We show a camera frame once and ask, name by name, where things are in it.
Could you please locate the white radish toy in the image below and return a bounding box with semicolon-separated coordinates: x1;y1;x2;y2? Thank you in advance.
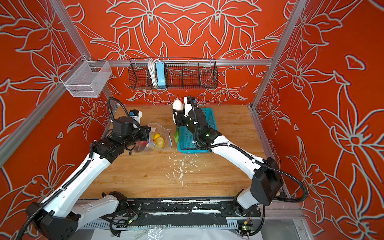
173;100;184;144

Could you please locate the clear zip top bag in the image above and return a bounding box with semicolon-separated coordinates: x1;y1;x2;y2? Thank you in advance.
134;123;172;153

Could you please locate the yellow potato toy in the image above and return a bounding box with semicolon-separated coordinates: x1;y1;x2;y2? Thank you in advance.
155;137;165;148

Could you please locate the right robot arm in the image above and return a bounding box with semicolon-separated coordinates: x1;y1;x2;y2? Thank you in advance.
172;96;309;238

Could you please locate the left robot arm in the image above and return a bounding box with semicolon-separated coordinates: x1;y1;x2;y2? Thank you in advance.
16;97;151;240

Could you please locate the teal plastic basket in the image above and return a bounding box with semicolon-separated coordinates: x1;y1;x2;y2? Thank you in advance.
178;108;217;155

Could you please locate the light blue box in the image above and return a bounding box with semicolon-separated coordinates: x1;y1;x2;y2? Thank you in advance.
156;62;166;88

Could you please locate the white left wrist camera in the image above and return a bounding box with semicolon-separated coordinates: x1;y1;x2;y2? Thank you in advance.
130;110;142;123

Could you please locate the black wire wall basket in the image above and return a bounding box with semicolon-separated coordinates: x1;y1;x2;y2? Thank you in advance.
128;58;219;90

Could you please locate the clear plastic wall bin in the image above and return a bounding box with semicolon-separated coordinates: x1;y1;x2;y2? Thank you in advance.
59;56;112;98

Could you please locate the white cable bundle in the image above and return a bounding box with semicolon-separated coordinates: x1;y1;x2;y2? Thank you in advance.
147;59;158;87

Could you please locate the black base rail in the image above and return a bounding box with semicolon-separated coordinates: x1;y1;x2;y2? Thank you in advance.
104;197;262;229

